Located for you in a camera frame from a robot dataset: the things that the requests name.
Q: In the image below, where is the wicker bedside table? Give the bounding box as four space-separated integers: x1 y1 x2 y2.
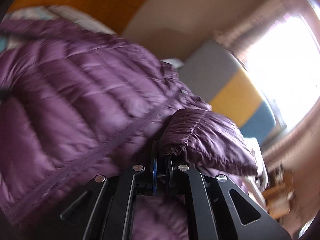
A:
263 165 295 221

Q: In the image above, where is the pink patterned curtain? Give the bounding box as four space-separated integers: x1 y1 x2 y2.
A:
214 0 319 237

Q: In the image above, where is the striped bed quilt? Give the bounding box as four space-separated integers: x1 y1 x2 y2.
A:
0 5 116 52

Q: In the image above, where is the purple quilted down jacket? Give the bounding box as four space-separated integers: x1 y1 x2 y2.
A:
0 19 259 240

